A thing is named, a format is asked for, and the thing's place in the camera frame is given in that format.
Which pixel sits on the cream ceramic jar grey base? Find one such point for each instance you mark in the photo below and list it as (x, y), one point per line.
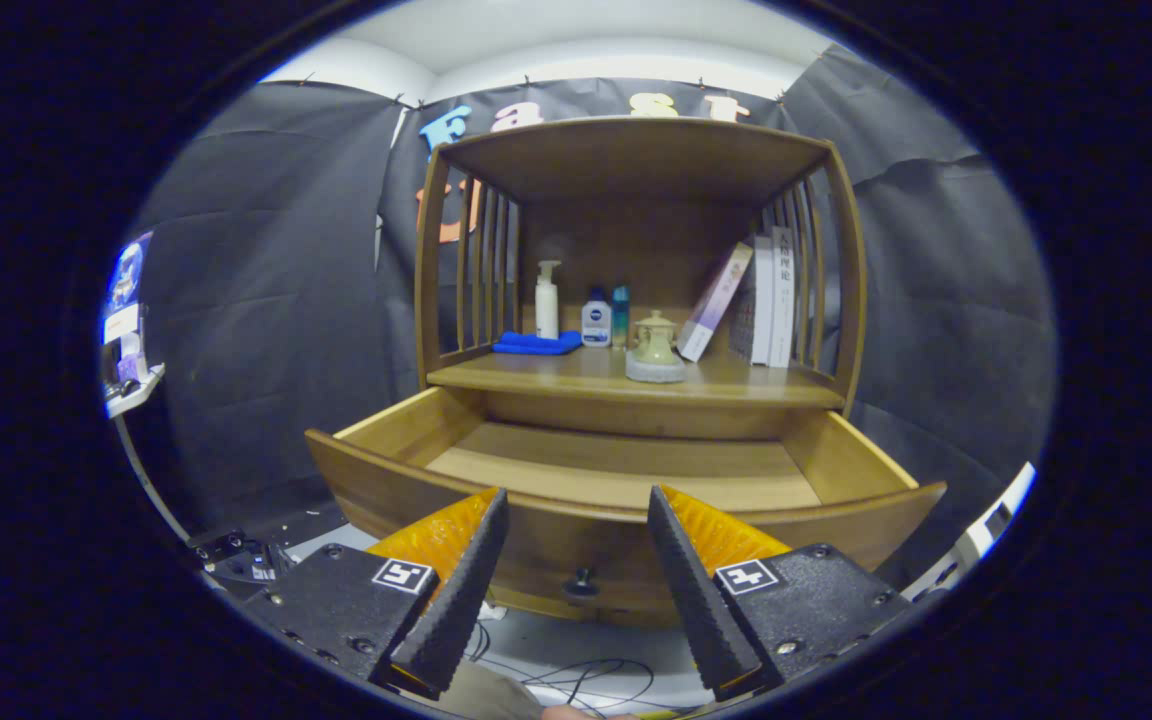
(655, 345)

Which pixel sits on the wooden countertop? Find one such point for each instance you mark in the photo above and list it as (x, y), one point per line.
(556, 372)

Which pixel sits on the teal slim bottle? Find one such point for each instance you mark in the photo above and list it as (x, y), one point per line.
(620, 320)

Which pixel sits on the white book patterned cover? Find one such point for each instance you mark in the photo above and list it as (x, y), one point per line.
(761, 310)

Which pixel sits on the blue folded cloth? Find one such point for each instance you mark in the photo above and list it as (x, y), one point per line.
(536, 344)

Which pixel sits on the wall poster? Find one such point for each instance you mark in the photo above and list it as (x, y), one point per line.
(126, 280)

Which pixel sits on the white bottle blue cap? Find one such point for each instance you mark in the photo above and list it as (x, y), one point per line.
(596, 325)

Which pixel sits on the wooden drawer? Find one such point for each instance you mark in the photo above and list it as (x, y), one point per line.
(576, 465)

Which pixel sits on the white pump bottle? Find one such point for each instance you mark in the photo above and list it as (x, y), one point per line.
(547, 315)

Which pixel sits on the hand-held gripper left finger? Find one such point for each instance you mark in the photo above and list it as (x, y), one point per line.
(456, 610)

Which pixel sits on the white book black lettering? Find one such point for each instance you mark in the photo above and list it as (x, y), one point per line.
(782, 310)

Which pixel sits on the black floor equipment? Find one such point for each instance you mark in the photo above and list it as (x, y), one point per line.
(236, 560)

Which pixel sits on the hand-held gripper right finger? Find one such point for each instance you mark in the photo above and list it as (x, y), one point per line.
(706, 610)

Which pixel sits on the purple white book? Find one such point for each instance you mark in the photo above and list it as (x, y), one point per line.
(716, 300)

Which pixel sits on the wooden cabinet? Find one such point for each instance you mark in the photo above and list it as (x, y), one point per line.
(636, 160)

